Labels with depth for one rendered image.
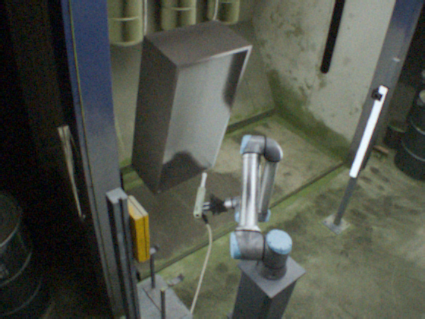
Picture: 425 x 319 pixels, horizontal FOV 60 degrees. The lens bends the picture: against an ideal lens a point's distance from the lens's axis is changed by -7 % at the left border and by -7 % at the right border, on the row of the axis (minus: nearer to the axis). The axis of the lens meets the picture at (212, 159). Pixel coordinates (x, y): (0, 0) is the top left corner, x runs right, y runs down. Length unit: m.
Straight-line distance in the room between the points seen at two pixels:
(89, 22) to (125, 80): 2.34
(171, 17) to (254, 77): 1.48
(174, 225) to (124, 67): 1.58
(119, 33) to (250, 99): 1.87
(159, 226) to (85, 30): 2.17
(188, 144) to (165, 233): 0.79
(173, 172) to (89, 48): 1.82
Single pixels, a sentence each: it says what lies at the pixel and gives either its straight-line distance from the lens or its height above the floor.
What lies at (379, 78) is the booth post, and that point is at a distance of 3.92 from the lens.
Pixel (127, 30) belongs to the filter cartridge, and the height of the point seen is 1.39.
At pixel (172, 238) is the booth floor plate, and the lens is 3.30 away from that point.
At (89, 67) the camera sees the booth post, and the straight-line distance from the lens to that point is 1.62.
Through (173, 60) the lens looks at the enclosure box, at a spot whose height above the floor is 1.64.
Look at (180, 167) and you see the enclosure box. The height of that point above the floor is 0.49.
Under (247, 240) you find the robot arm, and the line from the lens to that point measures 2.20.
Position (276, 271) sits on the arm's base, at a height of 0.71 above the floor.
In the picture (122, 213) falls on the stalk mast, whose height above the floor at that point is 1.57.
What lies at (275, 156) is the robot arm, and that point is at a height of 1.14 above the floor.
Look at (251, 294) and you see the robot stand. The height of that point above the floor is 0.48.
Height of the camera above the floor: 2.56
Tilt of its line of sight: 38 degrees down
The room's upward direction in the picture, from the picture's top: 5 degrees clockwise
